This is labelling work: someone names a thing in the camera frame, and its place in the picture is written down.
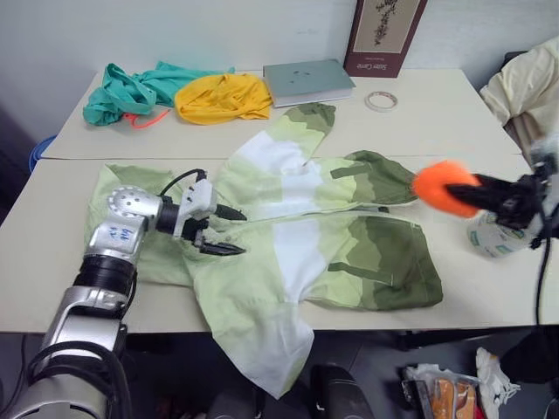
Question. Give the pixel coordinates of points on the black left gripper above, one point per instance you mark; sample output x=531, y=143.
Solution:
x=196, y=229

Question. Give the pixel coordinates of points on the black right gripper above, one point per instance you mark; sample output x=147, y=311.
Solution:
x=522, y=203

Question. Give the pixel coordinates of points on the orange fuzzy ball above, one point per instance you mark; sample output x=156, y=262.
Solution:
x=436, y=185

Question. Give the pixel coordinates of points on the green and white zip jacket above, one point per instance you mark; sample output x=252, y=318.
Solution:
x=301, y=235

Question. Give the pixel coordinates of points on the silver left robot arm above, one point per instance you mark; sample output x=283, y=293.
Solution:
x=114, y=238

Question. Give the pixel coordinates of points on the cream garment on chair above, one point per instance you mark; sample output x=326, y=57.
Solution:
x=524, y=94

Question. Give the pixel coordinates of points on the yellow crumpled cloth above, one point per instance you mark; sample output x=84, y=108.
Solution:
x=222, y=99

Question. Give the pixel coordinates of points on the white tape roll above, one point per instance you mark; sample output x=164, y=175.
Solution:
x=382, y=101

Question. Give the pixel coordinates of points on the black bag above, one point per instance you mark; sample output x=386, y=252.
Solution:
x=530, y=353

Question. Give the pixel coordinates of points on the grey hardcover book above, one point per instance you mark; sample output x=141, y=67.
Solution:
x=305, y=80

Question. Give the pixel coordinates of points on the teal crumpled cloth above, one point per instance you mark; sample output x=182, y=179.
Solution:
x=126, y=94

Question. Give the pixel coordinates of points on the black rounded shape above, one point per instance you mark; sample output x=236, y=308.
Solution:
x=338, y=393

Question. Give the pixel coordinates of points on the plastic bag with orange snacks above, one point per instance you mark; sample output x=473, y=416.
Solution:
x=445, y=395

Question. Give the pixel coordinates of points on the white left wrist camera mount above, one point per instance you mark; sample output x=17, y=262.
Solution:
x=198, y=201

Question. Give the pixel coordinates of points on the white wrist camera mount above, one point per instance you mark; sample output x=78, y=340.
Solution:
x=198, y=201
x=548, y=174

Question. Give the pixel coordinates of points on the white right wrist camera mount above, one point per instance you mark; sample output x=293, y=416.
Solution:
x=548, y=174

